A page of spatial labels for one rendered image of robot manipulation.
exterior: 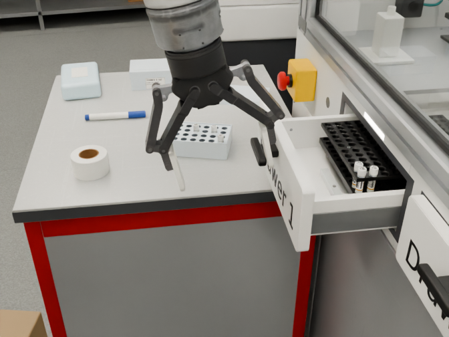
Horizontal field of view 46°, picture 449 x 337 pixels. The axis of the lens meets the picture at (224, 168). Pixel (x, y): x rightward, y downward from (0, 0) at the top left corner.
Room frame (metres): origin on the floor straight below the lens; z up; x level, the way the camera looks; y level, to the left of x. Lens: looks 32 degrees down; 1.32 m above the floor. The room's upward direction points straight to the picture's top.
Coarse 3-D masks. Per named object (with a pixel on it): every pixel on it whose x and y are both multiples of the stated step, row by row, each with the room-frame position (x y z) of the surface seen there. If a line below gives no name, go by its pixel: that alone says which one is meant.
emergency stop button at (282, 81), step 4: (280, 72) 1.05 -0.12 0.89; (284, 72) 1.05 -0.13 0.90; (280, 76) 1.04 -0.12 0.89; (284, 76) 1.04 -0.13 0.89; (288, 76) 1.05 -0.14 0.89; (280, 80) 1.04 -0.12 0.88; (284, 80) 1.03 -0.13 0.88; (288, 80) 1.04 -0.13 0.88; (280, 84) 1.04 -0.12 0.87; (284, 84) 1.03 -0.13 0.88; (288, 84) 1.04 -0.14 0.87; (280, 88) 1.04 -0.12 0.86; (284, 88) 1.03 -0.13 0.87
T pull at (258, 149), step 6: (252, 138) 0.74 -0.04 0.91; (252, 144) 0.72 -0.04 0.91; (258, 144) 0.72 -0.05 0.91; (270, 144) 0.72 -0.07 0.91; (258, 150) 0.70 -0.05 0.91; (276, 150) 0.70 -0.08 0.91; (258, 156) 0.68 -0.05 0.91; (264, 156) 0.68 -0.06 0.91; (276, 156) 0.70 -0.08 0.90; (258, 162) 0.68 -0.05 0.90; (264, 162) 0.67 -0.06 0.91
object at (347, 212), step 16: (288, 128) 0.83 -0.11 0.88; (304, 128) 0.84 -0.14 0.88; (320, 128) 0.84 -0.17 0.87; (304, 144) 0.84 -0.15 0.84; (320, 144) 0.84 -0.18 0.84; (304, 160) 0.79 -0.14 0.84; (320, 160) 0.79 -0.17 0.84; (320, 176) 0.74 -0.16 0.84; (336, 176) 0.74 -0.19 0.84; (320, 192) 0.70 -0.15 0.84; (384, 192) 0.61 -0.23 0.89; (400, 192) 0.61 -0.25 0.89; (320, 208) 0.59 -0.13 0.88; (336, 208) 0.59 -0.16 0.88; (352, 208) 0.60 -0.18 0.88; (368, 208) 0.60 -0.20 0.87; (384, 208) 0.60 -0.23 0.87; (400, 208) 0.61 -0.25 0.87; (320, 224) 0.59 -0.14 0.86; (336, 224) 0.59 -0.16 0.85; (352, 224) 0.60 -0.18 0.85; (368, 224) 0.60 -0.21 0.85; (384, 224) 0.60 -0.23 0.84
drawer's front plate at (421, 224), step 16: (416, 208) 0.54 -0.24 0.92; (432, 208) 0.53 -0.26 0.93; (416, 224) 0.53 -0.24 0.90; (432, 224) 0.50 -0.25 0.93; (400, 240) 0.56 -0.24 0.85; (416, 240) 0.52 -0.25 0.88; (432, 240) 0.49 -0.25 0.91; (448, 240) 0.47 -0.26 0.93; (400, 256) 0.55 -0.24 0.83; (416, 256) 0.51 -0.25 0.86; (432, 256) 0.48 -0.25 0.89; (448, 256) 0.45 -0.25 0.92; (416, 272) 0.50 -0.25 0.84; (448, 272) 0.45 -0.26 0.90; (416, 288) 0.50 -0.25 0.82; (432, 304) 0.46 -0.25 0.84; (448, 320) 0.42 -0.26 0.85; (448, 336) 0.41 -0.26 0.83
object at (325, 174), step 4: (324, 168) 0.75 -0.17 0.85; (320, 172) 0.74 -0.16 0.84; (324, 172) 0.74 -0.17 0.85; (328, 172) 0.74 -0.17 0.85; (324, 176) 0.72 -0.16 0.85; (328, 176) 0.72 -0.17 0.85; (332, 176) 0.72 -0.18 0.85; (324, 180) 0.72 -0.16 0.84; (328, 180) 0.71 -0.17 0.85; (332, 180) 0.71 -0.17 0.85; (328, 184) 0.70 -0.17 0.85; (332, 184) 0.70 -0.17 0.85; (336, 184) 0.70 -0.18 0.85; (328, 188) 0.70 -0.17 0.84; (332, 188) 0.69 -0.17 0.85; (336, 188) 0.69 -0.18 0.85; (332, 192) 0.68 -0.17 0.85; (336, 192) 0.68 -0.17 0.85; (340, 192) 0.68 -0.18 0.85
